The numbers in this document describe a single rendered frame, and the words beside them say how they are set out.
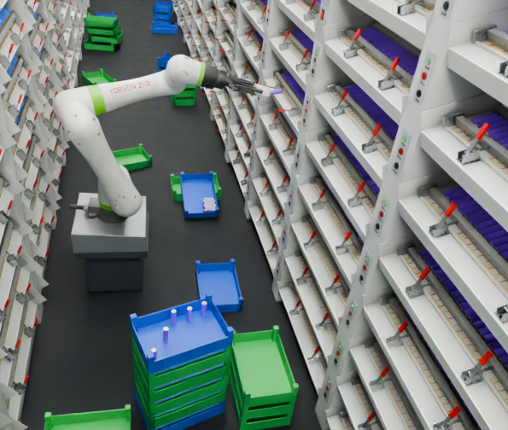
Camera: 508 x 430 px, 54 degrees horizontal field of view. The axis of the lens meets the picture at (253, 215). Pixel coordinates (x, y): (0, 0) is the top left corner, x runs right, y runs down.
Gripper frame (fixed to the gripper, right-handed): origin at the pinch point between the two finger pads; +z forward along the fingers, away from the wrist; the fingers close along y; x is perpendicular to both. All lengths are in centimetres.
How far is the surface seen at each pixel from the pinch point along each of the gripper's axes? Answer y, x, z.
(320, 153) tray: -34.2, 7.0, 18.9
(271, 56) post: 45.8, -2.9, 14.8
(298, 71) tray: -0.3, -11.7, 12.1
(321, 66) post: -24.3, -22.0, 9.8
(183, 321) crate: -68, 68, -23
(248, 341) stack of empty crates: -61, 85, 10
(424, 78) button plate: -90, -42, 5
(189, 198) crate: 63, 98, 2
